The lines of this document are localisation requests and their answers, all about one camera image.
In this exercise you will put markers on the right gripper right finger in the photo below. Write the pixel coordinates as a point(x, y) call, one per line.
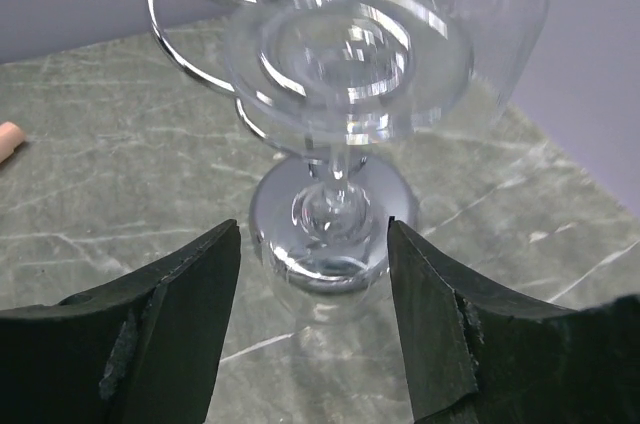
point(476, 351)

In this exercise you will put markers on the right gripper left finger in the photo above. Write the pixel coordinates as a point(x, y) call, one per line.
point(143, 348)

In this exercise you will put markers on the clear wine glass back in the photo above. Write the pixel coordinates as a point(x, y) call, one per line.
point(504, 34)

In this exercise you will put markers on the beige pink microphone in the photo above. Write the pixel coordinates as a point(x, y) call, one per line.
point(11, 137)

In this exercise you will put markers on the clear wine glass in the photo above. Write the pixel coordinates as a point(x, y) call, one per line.
point(342, 77)
point(504, 34)

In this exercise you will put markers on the chrome wine glass rack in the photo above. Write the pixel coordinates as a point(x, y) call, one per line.
point(327, 82)

